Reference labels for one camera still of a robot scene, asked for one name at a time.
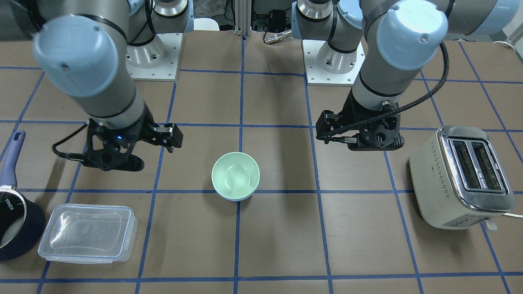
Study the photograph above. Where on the green bowl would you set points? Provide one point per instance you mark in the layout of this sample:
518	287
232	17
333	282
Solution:
235	169

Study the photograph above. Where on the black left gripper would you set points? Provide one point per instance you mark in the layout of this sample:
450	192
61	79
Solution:
346	111

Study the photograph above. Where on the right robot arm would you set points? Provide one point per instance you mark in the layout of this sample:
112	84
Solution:
83	46

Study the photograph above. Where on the clear plastic container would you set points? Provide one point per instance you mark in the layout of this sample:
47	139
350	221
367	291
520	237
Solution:
89	234

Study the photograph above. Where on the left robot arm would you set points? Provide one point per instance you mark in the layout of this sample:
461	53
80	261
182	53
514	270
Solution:
402	36

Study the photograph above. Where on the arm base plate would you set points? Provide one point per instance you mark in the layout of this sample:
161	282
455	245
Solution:
326	67
157	60

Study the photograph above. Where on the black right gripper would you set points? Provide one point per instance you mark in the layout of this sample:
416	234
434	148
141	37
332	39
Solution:
141	130

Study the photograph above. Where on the cream silver toaster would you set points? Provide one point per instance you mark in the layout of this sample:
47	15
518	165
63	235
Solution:
459	179

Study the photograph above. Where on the aluminium frame post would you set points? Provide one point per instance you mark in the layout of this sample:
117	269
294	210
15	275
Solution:
243	16

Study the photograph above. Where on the dark blue saucepan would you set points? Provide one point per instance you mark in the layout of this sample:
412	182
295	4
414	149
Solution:
22	221

